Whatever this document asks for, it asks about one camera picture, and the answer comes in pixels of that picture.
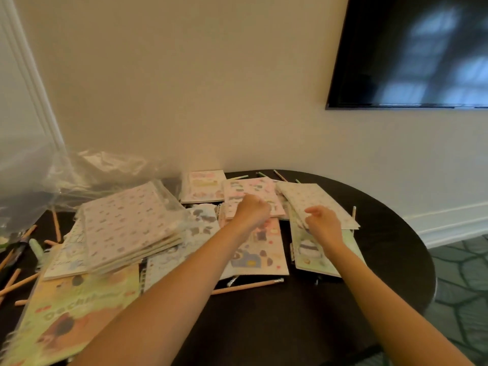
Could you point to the person's left hand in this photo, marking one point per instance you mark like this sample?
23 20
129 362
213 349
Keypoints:
251 211

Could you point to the person's right hand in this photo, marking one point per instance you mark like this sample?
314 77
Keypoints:
326 226

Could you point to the person's left fingers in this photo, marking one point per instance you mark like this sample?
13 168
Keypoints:
263 209

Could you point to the person's right thumb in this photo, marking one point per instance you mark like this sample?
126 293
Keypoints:
314 210

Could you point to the white spotted notebook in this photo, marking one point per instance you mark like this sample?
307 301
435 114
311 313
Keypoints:
305 194

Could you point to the pink animal print notebook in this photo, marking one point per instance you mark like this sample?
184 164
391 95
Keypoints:
244 188

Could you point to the person's left forearm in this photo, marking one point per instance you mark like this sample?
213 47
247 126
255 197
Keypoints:
179 289

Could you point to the person's right forearm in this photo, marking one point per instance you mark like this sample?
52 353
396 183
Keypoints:
381 301

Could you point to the brown pencil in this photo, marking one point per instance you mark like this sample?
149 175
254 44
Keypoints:
280 175

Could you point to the pale upright pencil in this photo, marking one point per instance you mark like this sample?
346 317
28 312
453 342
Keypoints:
353 215

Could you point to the green animal notebook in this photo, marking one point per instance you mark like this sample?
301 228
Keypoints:
308 251

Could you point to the peach dog print notebook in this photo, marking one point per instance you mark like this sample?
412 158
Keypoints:
263 251

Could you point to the pale pink sweets notebook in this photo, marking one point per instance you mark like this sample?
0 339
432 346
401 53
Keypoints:
202 186

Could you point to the blue cow print notebook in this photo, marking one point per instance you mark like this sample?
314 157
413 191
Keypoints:
198 224

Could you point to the tan pencil with eraser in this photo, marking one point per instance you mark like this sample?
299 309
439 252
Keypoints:
247 285

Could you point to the white baseboard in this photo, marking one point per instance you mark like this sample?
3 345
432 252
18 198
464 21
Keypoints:
446 224

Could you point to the stack of spotted notebooks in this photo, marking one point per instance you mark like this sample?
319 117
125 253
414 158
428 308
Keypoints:
129 224

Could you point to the white line drawing notebook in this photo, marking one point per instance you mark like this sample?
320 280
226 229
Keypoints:
66 255

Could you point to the large yellow green notebook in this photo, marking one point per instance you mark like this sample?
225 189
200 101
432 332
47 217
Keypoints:
64 312

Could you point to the pale green small tube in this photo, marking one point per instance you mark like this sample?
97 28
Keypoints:
36 249

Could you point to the clear plastic bag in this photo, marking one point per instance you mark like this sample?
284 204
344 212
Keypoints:
34 175

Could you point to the scatter of wooden pencils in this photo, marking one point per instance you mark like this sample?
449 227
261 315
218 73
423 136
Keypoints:
19 283

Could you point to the black wall television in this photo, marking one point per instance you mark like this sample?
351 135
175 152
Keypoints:
411 49

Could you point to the white door frame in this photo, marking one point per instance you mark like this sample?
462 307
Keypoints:
34 79

